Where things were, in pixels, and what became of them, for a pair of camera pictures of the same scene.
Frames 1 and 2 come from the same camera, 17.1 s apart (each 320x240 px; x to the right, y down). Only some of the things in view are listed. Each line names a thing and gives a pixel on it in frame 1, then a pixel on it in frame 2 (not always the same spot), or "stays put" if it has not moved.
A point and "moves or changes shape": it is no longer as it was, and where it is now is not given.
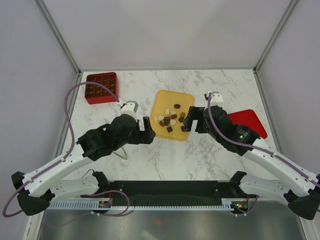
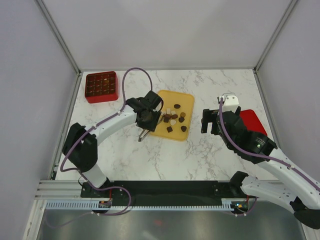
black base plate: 173,192 stays put
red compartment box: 95,94 stays put
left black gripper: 146,137 to 151,126
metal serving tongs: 121,153 moves or changes shape
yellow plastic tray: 169,110 stays put
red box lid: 249,118 stays put
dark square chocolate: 169,129 stays put
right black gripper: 194,113 to 208,116
